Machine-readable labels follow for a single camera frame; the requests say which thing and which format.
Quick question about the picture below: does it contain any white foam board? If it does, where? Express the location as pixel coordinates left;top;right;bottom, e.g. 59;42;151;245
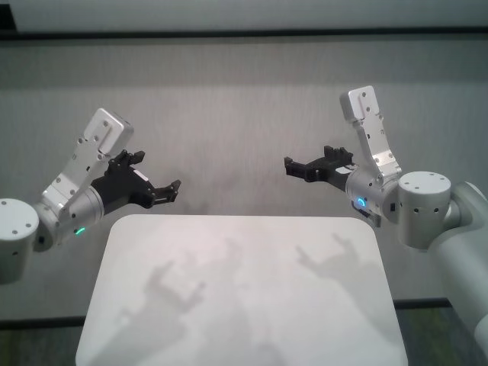
9;0;488;34

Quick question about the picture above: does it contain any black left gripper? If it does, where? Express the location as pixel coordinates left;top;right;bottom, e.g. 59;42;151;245
90;149;182;215

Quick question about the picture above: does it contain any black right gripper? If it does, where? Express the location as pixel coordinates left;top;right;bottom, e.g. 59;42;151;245
284;145;360;192

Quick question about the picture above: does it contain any black wall rail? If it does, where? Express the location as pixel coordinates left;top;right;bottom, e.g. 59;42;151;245
0;26;488;41

